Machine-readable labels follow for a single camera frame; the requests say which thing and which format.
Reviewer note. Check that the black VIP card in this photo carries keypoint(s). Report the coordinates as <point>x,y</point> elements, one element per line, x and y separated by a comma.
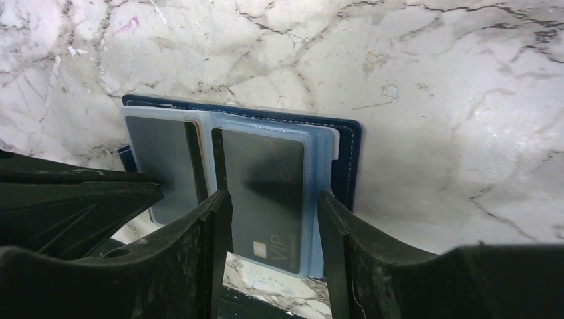
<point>264,176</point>

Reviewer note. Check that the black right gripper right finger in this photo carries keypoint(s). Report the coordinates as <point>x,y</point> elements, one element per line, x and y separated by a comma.
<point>370,274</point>

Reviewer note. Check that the plain black card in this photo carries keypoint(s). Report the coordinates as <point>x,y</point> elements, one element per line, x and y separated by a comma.
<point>169,150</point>

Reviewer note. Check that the gold credit card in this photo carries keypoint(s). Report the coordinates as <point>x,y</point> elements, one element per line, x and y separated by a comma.
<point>204,160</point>

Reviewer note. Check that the blue leather card holder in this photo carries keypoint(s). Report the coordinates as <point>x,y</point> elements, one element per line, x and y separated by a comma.
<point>331,154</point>

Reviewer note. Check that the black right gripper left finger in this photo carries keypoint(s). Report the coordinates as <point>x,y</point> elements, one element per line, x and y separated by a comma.
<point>174,272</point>

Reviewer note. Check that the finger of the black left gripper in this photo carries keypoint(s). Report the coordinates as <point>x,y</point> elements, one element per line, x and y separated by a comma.
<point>70,221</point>
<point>18,168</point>

